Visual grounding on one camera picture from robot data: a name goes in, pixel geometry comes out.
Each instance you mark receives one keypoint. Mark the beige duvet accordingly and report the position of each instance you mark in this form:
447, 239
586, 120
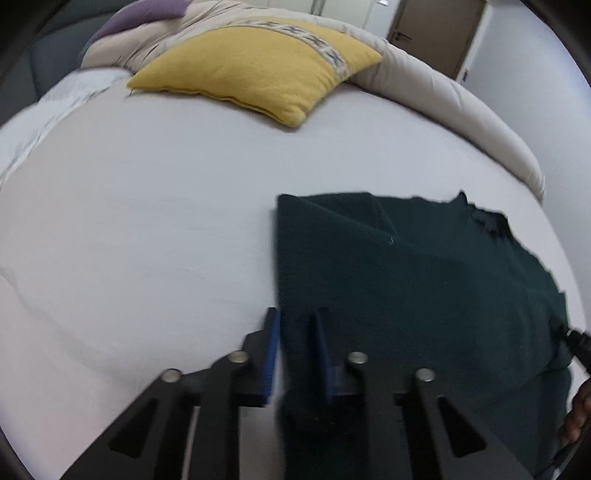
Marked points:
438, 87

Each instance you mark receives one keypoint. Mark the grey padded headboard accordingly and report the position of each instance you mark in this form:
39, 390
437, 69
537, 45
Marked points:
55, 60

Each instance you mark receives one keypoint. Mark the purple pillow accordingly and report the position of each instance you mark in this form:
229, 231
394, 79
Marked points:
138, 16

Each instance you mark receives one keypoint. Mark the person's right hand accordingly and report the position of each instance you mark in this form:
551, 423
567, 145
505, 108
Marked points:
578, 415

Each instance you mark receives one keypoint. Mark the white folded sheet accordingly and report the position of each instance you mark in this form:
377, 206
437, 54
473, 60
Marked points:
64, 106

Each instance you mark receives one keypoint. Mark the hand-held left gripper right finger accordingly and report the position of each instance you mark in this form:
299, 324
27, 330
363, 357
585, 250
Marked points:
322, 362

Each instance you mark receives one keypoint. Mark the yellow pillow with patterned band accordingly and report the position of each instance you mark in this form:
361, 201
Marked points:
258, 69

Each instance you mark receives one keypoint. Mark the brown door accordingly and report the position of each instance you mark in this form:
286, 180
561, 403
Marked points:
429, 27

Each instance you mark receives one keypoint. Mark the dark green sweater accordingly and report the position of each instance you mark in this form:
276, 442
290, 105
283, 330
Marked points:
415, 286

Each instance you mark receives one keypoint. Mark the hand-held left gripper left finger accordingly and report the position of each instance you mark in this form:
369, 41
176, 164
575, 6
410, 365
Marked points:
271, 355

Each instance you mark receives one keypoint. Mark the white wardrobe doors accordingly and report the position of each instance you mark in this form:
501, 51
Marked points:
351, 11

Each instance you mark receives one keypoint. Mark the bed with white sheet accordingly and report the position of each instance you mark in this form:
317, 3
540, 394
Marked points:
138, 221

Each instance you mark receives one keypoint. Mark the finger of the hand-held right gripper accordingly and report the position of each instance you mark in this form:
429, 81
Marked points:
575, 344

